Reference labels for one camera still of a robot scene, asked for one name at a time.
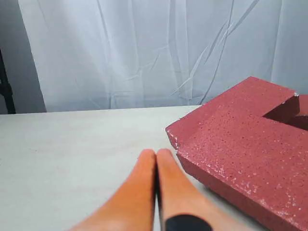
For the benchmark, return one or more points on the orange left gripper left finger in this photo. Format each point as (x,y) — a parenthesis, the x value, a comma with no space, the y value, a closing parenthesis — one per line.
(131,208)

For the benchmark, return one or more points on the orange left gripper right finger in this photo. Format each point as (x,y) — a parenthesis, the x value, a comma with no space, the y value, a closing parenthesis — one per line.
(181,206)

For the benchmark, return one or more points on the red brick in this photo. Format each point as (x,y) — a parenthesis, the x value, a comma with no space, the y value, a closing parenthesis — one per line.
(252,95)
(259,165)

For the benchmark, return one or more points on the red brick tilted back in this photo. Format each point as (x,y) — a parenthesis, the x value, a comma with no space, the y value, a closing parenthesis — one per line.
(252,95)

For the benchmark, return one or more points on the white backdrop cloth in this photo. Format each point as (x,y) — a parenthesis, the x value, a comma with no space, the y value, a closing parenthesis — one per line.
(110,54)

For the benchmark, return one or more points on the black stand left background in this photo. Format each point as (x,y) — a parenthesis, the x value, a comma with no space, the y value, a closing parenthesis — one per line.
(5,88)

